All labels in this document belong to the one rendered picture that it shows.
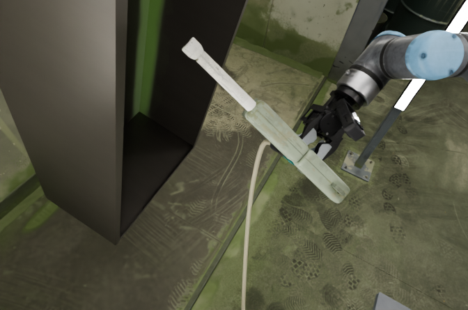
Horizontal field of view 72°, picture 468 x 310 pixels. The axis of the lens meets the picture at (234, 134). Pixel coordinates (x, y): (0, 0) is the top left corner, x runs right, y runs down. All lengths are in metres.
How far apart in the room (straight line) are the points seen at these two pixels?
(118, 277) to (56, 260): 0.33
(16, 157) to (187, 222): 0.98
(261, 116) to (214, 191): 1.42
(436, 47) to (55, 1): 0.65
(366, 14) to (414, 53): 2.02
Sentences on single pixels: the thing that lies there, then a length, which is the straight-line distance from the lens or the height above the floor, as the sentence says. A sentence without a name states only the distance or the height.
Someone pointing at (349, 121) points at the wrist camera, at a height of 1.32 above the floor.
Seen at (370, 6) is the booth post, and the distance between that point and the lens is 2.69.
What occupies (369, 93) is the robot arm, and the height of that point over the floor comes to 1.33.
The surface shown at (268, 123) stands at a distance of 0.64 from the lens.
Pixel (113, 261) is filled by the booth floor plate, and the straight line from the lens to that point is 1.88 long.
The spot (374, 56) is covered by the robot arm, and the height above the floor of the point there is 1.38.
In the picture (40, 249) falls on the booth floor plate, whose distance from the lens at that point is 2.01.
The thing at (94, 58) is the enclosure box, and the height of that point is 1.44.
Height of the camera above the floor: 1.77
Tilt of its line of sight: 49 degrees down
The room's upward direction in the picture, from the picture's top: 9 degrees clockwise
